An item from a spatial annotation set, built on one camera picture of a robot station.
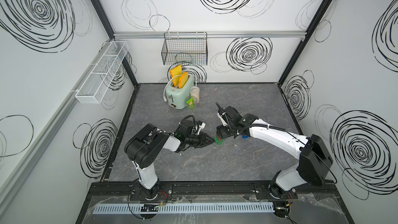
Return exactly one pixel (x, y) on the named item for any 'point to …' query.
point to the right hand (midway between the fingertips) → (222, 133)
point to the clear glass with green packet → (191, 102)
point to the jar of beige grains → (195, 91)
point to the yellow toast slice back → (175, 71)
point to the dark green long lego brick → (218, 140)
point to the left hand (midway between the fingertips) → (213, 143)
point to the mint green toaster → (175, 97)
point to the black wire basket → (185, 48)
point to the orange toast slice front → (183, 80)
